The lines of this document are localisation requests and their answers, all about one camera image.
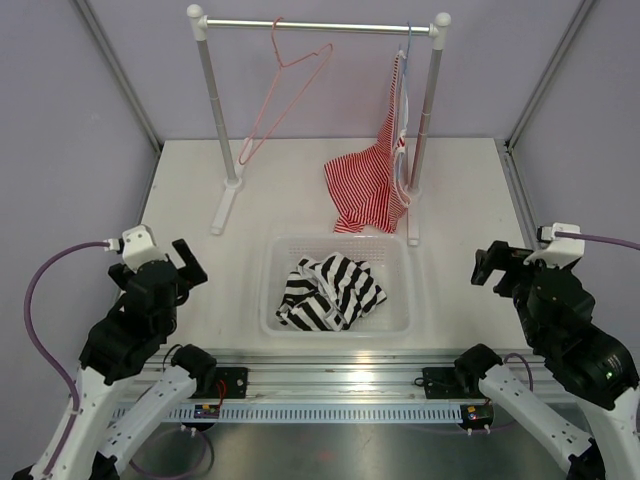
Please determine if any black white striped tank top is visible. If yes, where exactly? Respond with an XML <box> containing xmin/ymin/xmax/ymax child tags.
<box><xmin>275</xmin><ymin>252</ymin><xmax>387</xmax><ymax>333</ymax></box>

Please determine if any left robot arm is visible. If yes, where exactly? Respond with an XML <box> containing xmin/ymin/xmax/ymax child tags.
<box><xmin>13</xmin><ymin>232</ymin><xmax>217</xmax><ymax>479</ymax></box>

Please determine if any pink wire hanger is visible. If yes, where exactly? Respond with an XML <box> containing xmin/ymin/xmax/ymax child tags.
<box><xmin>237</xmin><ymin>16</ymin><xmax>334</xmax><ymax>167</ymax></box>

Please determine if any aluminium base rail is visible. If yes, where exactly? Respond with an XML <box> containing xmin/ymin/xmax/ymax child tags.
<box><xmin>67</xmin><ymin>349</ymin><xmax>611</xmax><ymax>406</ymax></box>

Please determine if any red white striped tank top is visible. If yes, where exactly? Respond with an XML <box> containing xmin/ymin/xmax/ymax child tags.
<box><xmin>324</xmin><ymin>50</ymin><xmax>411</xmax><ymax>234</ymax></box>

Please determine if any white slotted cable duct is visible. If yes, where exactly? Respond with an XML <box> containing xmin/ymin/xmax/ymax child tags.
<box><xmin>163</xmin><ymin>403</ymin><xmax>462</xmax><ymax>424</ymax></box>

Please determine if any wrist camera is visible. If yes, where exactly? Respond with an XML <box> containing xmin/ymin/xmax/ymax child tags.
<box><xmin>524</xmin><ymin>222</ymin><xmax>585</xmax><ymax>269</ymax></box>
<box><xmin>104</xmin><ymin>224</ymin><xmax>167</xmax><ymax>273</ymax></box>

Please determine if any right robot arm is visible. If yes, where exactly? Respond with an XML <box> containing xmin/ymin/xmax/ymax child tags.
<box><xmin>453</xmin><ymin>233</ymin><xmax>639</xmax><ymax>479</ymax></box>

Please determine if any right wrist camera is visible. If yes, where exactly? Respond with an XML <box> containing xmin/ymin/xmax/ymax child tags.
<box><xmin>524</xmin><ymin>222</ymin><xmax>585</xmax><ymax>269</ymax></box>

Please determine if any blue wire hanger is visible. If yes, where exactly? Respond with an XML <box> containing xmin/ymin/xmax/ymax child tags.
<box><xmin>396</xmin><ymin>23</ymin><xmax>413</xmax><ymax>168</ymax></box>

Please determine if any white metal clothes rack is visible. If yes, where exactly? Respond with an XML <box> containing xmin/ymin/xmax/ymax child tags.
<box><xmin>186</xmin><ymin>4</ymin><xmax>452</xmax><ymax>246</ymax></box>

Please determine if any white plastic laundry basket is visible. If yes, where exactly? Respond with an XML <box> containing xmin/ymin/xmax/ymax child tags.
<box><xmin>258</xmin><ymin>234</ymin><xmax>417</xmax><ymax>339</ymax></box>

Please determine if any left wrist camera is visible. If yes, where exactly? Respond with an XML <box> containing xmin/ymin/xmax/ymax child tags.
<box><xmin>104</xmin><ymin>224</ymin><xmax>167</xmax><ymax>273</ymax></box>

